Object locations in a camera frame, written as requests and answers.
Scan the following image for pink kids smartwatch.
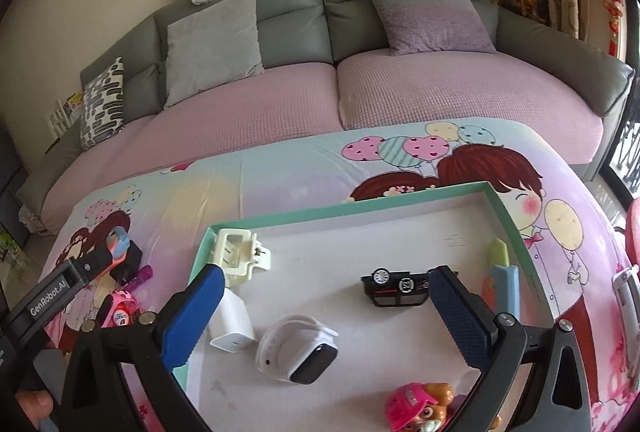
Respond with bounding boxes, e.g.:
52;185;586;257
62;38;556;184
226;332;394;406
96;290;141;328

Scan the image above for black toy car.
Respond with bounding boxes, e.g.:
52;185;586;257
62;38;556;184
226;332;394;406
360;267;430;307

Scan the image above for left hand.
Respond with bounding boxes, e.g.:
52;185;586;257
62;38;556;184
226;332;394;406
15;391;53;429

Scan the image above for green blue orange utility knife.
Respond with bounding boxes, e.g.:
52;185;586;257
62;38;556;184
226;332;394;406
480;238;521;319

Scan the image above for pink chair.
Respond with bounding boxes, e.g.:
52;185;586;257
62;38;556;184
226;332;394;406
612;197;640;343

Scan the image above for grey sofa with pink cover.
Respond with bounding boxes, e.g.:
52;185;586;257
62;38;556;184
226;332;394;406
17;0;634;233

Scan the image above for black metal rack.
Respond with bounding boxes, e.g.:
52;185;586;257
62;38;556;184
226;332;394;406
610;111;640;198

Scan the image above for teal-rimmed white tray box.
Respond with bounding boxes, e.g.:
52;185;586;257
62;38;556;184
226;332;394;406
186;183;523;431

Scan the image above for cream plastic hair claw clip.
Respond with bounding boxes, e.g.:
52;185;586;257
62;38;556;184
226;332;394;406
209;228;271;288

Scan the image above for cartoon print table cloth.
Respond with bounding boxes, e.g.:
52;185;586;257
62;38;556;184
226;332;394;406
42;113;637;431

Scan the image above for white usb charger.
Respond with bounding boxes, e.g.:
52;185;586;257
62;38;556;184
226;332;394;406
207;288;256;353

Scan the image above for black white patterned cushion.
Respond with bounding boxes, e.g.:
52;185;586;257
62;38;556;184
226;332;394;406
79;57;125;150

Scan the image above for white smartwatch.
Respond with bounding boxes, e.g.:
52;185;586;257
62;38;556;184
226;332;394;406
255;315;338;386

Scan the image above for light grey cushion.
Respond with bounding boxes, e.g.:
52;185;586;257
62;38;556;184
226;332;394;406
165;0;264;108

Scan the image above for grey purple cushion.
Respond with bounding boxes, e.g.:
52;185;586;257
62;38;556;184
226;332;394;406
372;0;496;56

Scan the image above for pink pup toy figure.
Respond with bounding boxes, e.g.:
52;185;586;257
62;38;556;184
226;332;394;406
383;381;504;432

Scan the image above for magazines beside sofa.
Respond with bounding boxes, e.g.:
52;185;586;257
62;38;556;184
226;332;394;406
46;92;84;139

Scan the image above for black power adapter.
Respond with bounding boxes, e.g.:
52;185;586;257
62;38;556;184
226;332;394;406
110;242;142;285

